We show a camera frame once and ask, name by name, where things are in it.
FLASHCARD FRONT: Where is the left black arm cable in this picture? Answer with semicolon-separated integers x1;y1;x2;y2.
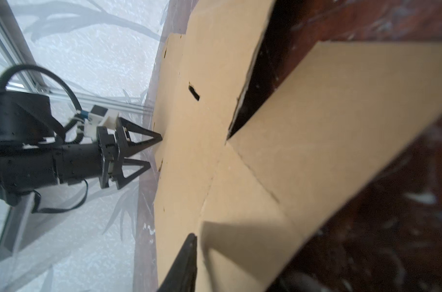
0;64;83;144

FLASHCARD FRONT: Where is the aluminium cage frame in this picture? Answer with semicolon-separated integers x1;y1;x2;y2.
0;0;156;114

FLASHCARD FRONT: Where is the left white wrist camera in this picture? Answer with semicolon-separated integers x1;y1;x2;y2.
73;105;119;142

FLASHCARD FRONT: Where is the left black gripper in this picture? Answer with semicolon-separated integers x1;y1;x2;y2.
96;118;162;190

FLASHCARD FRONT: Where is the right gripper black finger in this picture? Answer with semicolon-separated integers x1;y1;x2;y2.
157;233;197;292

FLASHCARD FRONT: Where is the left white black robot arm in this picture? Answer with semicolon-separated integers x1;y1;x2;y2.
0;91;162;213

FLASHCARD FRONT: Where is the brown cardboard box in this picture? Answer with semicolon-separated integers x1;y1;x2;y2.
153;1;442;292

